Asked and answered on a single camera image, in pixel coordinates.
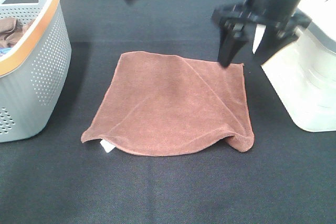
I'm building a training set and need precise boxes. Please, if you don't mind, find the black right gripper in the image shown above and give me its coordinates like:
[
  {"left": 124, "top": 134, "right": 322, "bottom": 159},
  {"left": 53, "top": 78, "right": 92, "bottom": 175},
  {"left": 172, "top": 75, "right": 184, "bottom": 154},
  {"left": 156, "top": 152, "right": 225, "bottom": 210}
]
[{"left": 212, "top": 4, "right": 312, "bottom": 68}]

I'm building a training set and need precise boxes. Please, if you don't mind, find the brown towel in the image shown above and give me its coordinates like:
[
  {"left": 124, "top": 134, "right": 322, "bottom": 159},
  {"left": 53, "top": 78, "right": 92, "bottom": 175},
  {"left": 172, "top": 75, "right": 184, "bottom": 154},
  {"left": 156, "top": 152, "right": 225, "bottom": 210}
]
[
  {"left": 81, "top": 51, "right": 255, "bottom": 156},
  {"left": 1, "top": 17, "right": 35, "bottom": 48}
]

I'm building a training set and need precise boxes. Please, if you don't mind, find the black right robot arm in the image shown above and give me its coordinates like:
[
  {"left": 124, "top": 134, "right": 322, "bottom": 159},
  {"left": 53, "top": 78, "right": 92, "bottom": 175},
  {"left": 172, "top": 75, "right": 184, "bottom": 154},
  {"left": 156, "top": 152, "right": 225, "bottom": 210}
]
[{"left": 212, "top": 0, "right": 312, "bottom": 68}]

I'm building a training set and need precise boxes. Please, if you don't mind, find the brown towel in basket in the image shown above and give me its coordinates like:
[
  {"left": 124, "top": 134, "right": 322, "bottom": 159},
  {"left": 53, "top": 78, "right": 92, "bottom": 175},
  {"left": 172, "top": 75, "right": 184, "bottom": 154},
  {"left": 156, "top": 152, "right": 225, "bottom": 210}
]
[{"left": 1, "top": 17, "right": 35, "bottom": 48}]

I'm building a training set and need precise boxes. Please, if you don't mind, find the white storage box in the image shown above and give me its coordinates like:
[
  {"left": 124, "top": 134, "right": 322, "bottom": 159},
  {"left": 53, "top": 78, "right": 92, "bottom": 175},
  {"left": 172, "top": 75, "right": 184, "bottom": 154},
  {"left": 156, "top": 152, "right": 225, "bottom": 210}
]
[{"left": 261, "top": 0, "right": 335, "bottom": 132}]

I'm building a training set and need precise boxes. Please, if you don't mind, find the grey perforated laundry basket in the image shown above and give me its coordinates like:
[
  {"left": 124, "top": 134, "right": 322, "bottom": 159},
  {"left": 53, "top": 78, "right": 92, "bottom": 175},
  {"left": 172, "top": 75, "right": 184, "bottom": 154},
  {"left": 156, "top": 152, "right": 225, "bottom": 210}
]
[{"left": 1, "top": 0, "right": 71, "bottom": 142}]

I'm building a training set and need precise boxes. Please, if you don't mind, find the blue cloth in basket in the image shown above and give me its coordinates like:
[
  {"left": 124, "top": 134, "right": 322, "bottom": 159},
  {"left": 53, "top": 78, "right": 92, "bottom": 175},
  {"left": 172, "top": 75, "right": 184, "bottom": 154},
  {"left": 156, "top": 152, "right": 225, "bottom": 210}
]
[{"left": 0, "top": 48, "right": 11, "bottom": 57}]

